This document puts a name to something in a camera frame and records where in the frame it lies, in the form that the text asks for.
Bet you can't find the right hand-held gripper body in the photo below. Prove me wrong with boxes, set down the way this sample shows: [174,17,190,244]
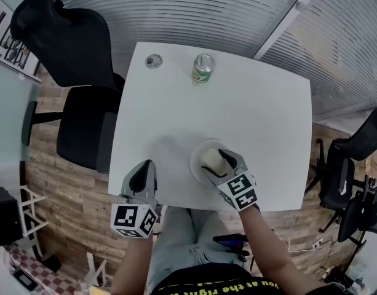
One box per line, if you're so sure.
[217,164,259,212]

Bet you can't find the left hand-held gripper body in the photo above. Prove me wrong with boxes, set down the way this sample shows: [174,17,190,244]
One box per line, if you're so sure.
[110,191,161,240]

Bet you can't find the pale bun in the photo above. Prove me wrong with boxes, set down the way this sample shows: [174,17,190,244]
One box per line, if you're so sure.
[199,147,228,174]

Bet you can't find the white round plate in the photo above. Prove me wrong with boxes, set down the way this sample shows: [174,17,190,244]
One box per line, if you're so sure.
[189,138,231,186]

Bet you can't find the person's left forearm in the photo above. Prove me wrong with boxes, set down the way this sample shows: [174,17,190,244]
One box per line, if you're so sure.
[109,234,154,295]

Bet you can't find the person's right forearm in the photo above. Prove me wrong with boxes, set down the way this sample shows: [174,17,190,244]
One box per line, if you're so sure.
[239,203,326,292]

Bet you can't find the black phone with red edge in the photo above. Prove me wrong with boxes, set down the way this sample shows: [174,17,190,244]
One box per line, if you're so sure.
[212,234,251,261]

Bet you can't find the person's legs in light jeans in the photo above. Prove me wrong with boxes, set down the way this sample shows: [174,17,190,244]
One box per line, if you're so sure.
[146,206,254,290]

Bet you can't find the white folding stand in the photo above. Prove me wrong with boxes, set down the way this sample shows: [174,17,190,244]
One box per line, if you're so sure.
[82,252,109,288]

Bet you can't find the person's black printed shirt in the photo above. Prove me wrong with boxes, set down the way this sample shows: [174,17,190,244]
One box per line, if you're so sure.
[150,262,347,295]

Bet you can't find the green soda can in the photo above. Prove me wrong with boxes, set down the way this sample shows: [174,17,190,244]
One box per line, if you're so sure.
[191,53,216,84]

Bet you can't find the black mesh office chair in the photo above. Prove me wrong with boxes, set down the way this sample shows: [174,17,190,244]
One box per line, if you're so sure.
[304,105,377,210]

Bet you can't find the small grey screen device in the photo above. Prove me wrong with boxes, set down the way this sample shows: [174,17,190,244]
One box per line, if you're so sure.
[12,269,39,291]

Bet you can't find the black box cabinet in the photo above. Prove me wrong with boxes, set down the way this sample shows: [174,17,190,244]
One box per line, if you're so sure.
[0,186,24,249]

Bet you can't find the black low office chair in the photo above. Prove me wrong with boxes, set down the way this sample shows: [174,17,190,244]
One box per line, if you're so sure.
[337,192,377,253]

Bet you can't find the black high-back office chair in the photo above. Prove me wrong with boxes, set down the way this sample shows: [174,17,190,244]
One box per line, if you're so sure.
[9,0,126,175]

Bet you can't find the white floor cable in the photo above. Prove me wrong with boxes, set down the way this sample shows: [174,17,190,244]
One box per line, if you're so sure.
[285,222,341,254]

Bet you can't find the white metal frame rack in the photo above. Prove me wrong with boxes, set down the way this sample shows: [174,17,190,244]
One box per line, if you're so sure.
[18,185,50,259]

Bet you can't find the silver table cable grommet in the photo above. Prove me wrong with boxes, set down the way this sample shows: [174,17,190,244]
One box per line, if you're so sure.
[145,53,164,70]

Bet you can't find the wall shelf with pictures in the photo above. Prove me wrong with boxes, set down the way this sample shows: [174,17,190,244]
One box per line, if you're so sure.
[0,0,42,77]

